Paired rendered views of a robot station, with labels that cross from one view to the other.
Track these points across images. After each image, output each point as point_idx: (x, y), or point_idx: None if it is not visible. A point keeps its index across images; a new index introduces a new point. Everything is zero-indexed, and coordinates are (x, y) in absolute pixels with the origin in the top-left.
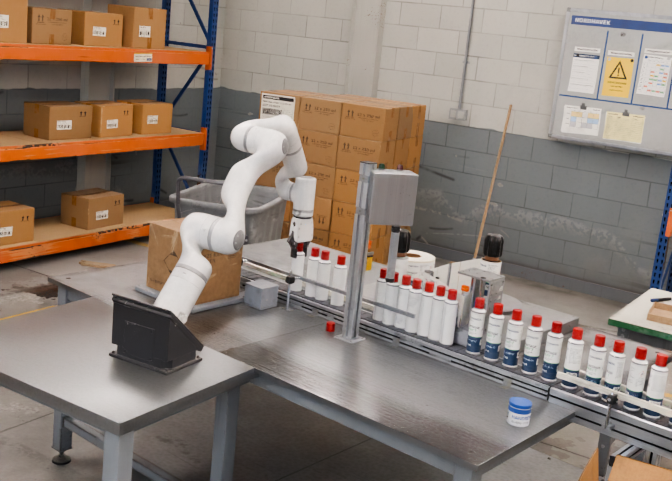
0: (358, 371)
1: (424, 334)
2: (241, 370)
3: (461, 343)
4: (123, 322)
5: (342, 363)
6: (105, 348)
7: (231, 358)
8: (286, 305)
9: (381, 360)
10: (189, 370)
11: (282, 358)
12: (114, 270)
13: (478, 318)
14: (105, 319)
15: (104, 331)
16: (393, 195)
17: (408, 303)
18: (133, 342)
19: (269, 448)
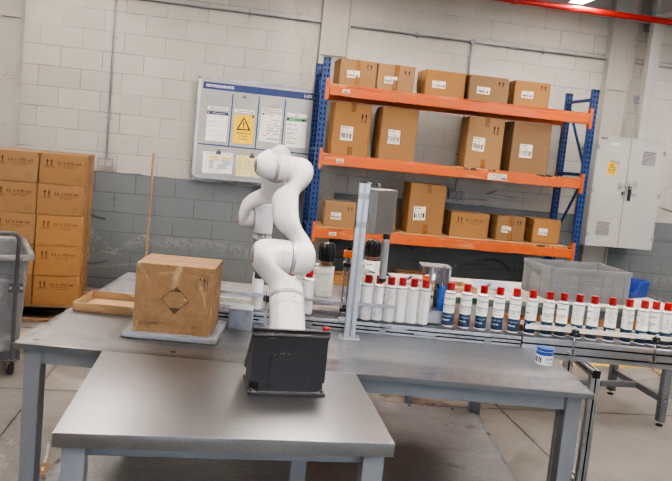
0: (409, 357)
1: (402, 320)
2: (354, 377)
3: (431, 321)
4: (267, 355)
5: (389, 354)
6: (229, 390)
7: (326, 371)
8: (264, 322)
9: (401, 346)
10: (326, 388)
11: (352, 361)
12: (59, 324)
13: (454, 298)
14: (164, 366)
15: (190, 376)
16: (386, 208)
17: (388, 298)
18: (282, 373)
19: (249, 461)
